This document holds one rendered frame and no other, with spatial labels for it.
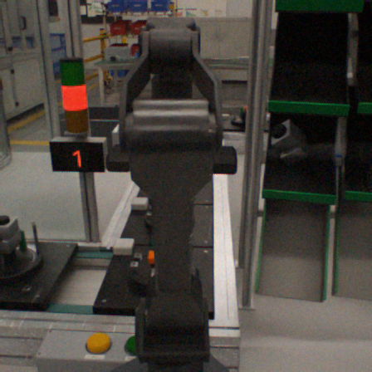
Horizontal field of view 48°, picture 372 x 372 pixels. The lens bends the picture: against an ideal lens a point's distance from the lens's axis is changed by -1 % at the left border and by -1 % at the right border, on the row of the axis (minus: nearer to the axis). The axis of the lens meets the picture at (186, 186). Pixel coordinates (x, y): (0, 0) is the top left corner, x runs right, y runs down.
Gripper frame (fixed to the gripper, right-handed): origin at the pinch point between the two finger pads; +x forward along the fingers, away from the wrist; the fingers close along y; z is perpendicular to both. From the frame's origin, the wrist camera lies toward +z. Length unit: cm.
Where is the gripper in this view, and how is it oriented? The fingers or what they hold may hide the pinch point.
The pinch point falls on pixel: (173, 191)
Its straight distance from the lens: 64.2
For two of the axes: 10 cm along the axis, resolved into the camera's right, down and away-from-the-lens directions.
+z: 0.6, -3.9, 9.2
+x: 0.0, 9.2, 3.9
